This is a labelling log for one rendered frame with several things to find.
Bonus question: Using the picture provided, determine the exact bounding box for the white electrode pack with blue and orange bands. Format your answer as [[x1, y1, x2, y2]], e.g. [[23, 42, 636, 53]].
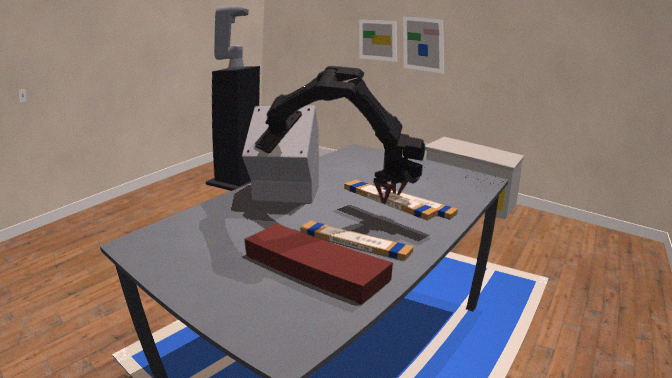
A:
[[300, 221, 414, 261]]

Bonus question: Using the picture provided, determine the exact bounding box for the white welding electrode pack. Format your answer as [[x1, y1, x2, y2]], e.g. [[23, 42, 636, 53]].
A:
[[344, 180, 438, 221]]

